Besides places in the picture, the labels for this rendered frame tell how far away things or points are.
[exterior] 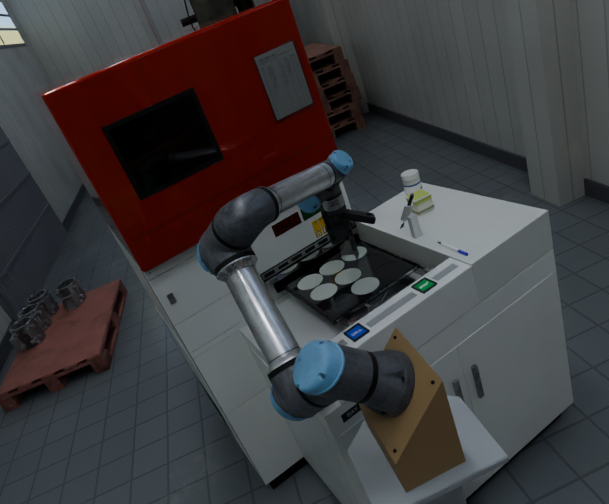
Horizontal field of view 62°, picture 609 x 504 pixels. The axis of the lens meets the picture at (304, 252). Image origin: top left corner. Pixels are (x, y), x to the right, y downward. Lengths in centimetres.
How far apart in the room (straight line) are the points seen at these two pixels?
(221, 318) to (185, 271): 24
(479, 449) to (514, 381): 72
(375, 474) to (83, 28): 1032
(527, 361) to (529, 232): 49
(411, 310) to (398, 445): 45
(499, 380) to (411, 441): 81
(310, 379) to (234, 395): 103
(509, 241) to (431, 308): 34
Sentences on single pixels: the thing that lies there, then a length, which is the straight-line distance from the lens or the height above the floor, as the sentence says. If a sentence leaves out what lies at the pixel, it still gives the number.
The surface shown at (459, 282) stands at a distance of 161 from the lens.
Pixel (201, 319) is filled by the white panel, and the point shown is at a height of 94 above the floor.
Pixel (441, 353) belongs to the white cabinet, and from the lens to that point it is 166.
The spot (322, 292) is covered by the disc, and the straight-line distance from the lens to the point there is 182.
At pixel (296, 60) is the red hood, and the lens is 182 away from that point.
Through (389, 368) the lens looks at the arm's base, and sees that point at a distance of 116.
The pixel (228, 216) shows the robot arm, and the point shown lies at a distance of 123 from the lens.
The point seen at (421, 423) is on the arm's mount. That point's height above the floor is 99.
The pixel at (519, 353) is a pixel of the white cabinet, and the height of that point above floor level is 52.
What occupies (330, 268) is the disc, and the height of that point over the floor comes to 90.
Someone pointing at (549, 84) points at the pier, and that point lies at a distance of 354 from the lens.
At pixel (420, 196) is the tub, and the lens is 195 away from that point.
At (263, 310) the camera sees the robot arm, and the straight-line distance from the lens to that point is 125.
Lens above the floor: 185
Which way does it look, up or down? 27 degrees down
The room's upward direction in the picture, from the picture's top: 22 degrees counter-clockwise
